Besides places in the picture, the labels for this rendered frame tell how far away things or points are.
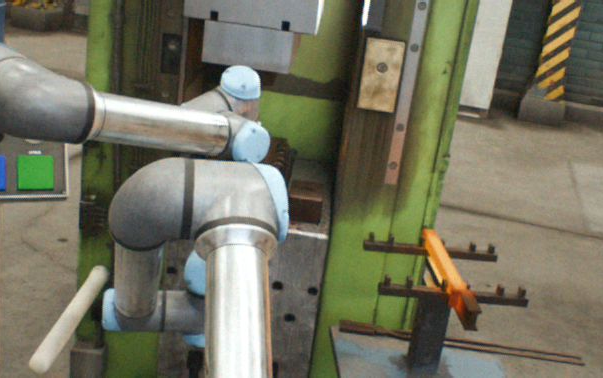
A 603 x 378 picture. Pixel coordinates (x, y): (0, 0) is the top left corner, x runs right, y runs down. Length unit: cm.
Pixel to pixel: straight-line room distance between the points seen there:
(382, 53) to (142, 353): 107
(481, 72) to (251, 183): 608
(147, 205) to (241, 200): 13
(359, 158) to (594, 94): 596
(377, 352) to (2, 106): 106
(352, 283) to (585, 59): 587
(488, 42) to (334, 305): 513
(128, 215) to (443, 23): 105
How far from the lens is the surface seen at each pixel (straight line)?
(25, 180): 181
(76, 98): 119
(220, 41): 179
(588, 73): 778
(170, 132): 129
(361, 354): 186
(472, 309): 153
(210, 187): 108
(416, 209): 204
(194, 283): 140
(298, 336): 197
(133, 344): 229
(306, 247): 185
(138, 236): 113
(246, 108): 153
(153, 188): 108
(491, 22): 704
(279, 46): 178
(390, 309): 216
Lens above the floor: 165
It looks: 20 degrees down
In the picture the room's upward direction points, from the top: 8 degrees clockwise
